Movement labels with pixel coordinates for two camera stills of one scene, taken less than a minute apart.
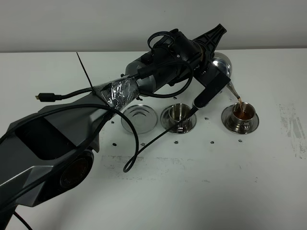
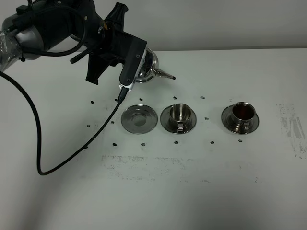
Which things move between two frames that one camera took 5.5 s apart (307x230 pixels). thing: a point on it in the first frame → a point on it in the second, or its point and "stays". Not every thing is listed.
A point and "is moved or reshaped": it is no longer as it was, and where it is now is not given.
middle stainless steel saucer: (166, 124) stays
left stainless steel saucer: (144, 118) stays
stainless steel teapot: (221, 63) is moved or reshaped
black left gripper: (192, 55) → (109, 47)
